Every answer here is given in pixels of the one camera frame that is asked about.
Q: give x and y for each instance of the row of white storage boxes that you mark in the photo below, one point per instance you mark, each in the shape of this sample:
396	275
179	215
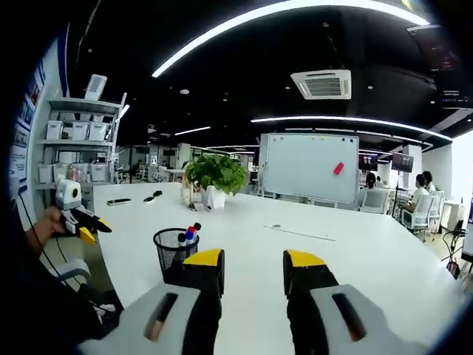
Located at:
79	131

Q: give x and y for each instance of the person's left hand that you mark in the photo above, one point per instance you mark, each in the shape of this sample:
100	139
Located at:
51	222

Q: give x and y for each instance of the white ceiling air vent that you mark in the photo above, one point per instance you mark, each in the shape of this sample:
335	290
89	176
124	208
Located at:
321	85

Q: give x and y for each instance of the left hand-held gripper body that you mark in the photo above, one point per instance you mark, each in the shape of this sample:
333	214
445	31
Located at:
66	194

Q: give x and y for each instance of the person's black shirt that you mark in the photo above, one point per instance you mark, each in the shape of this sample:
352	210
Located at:
48	314

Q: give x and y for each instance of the white office chair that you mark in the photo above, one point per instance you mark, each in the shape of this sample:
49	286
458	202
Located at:
419	218
375	201

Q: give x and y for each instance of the red whiteboard eraser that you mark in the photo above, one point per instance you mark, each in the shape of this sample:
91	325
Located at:
338	168

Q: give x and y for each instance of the white rolling whiteboard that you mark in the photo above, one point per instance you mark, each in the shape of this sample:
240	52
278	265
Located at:
306	166

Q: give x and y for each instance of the blue cap whiteboard marker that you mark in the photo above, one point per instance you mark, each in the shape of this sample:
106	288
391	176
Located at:
189	236

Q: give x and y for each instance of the grey metal shelf rack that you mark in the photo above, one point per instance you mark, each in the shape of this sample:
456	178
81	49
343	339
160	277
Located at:
79	142

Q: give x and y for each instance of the black monitor on stand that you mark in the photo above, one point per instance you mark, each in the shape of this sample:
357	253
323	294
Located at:
368	162
403	162

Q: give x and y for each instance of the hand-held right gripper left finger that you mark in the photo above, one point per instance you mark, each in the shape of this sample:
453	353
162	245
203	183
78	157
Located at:
162	318

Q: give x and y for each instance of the short ceiling light strip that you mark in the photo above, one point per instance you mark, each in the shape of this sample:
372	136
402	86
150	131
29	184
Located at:
124	112
192	130

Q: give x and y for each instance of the long curved ceiling light strip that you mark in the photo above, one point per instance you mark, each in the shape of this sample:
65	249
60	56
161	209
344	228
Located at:
258	18

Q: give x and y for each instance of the black flat phone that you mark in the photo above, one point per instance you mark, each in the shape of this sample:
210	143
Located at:
119	202

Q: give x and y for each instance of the white ribbed device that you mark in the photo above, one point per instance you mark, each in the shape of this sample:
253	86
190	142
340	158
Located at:
96	87

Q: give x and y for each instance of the blue and white wall poster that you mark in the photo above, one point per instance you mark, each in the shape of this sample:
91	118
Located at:
26	111

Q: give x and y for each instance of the grey chair armrest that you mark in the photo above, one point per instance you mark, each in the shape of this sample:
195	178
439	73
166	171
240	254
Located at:
75	270

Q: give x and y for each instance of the small black and white object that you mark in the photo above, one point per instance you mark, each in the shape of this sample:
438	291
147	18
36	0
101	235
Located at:
199	207

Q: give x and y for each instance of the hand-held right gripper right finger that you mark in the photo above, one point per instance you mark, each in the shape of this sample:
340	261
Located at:
332	318

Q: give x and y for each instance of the green plant in white pot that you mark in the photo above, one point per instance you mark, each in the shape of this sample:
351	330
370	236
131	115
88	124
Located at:
218	174

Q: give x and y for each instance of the black mesh pen holder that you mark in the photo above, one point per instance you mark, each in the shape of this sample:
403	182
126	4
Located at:
168	251

